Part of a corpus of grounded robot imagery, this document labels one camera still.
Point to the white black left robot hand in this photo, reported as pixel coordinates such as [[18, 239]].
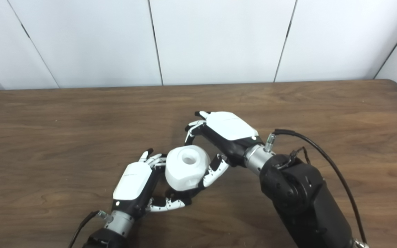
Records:
[[133, 181]]

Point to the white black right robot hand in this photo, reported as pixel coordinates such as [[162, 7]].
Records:
[[229, 125]]

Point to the round white plastic piece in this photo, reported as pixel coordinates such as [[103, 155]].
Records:
[[184, 174]]

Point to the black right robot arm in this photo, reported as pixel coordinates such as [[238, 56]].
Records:
[[302, 199]]

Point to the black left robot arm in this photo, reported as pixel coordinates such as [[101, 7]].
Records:
[[115, 227]]

